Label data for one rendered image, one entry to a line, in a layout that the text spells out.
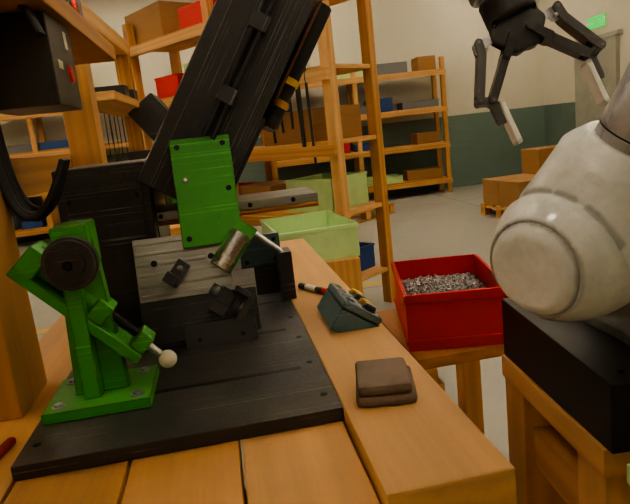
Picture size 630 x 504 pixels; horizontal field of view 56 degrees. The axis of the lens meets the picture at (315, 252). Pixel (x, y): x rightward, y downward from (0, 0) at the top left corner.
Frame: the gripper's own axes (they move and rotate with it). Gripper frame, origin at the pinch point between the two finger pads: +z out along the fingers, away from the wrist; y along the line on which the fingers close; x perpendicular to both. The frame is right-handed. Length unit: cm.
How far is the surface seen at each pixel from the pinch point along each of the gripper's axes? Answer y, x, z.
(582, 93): -374, -861, -63
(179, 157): 59, -20, -24
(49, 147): 406, -781, -324
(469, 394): 25, -63, 52
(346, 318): 42.3, -15.6, 16.2
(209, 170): 55, -21, -20
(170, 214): 68, -31, -17
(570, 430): 19.3, 9.9, 39.1
